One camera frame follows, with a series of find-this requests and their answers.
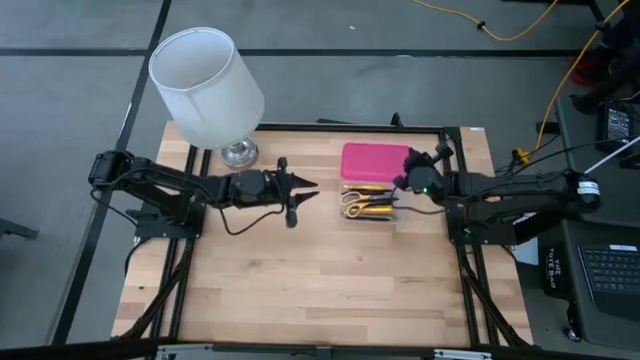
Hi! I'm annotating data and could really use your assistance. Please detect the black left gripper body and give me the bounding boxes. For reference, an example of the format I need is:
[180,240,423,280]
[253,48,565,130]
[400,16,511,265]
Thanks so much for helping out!
[264,157,298,229]

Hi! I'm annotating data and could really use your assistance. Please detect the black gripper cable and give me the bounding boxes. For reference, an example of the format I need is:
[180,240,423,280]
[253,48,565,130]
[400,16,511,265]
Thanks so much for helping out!
[394,202,446,216]
[219,202,287,236]

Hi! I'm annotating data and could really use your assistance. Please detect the white cable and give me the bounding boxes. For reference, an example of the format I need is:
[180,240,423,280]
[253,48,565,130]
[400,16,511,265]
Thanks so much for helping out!
[589,134,640,171]

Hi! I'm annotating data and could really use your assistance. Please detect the black stand foot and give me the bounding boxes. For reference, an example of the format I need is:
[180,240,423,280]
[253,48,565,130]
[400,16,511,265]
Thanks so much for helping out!
[0,218,40,241]

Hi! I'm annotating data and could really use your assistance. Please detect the white shade silver table lamp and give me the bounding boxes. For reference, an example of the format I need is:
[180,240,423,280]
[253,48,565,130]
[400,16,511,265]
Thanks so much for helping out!
[148,26,266,170]

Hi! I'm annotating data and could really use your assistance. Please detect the black rig crossbar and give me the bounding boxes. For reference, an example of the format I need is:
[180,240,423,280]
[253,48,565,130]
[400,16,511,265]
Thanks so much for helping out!
[0,338,640,360]

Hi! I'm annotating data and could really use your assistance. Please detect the plain yellow highlighter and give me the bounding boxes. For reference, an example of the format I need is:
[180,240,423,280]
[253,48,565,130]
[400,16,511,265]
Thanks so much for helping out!
[343,183,393,193]

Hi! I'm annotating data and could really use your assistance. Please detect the black aluminium table frame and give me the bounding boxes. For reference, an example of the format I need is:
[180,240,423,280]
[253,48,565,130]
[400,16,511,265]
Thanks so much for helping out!
[117,112,534,349]

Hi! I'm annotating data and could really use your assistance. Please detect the yellow grey handled scissors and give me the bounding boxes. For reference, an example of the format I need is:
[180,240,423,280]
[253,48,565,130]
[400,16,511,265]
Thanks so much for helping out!
[340,189,401,220]

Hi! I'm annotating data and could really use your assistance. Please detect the black tote bag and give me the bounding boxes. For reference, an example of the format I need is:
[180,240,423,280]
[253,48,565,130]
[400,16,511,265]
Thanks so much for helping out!
[542,242,571,301]

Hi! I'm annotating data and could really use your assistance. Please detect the dark grey side cart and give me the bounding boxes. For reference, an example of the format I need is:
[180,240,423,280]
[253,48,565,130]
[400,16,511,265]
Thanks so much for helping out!
[553,94,640,351]

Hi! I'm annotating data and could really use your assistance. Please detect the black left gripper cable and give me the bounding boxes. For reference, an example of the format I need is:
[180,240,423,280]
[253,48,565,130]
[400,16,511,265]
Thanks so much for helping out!
[219,202,287,236]

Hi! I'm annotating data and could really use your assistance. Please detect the black laptop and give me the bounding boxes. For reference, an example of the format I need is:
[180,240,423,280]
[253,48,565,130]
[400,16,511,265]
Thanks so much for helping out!
[577,243,640,321]

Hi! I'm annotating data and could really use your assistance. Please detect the yellow extension cable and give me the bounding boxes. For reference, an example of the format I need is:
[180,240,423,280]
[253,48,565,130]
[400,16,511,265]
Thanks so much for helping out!
[517,0,632,164]
[412,0,559,42]

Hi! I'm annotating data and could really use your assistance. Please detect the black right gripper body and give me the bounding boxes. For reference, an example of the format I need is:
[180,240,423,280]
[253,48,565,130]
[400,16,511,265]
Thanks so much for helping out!
[393,145,454,205]

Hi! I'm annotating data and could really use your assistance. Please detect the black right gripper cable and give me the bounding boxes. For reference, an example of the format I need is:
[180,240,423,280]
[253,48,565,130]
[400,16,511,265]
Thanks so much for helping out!
[394,202,446,216]

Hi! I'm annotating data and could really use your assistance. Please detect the pink lid clear pencil box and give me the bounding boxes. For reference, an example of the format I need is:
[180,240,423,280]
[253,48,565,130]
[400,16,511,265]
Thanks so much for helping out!
[339,142,412,224]

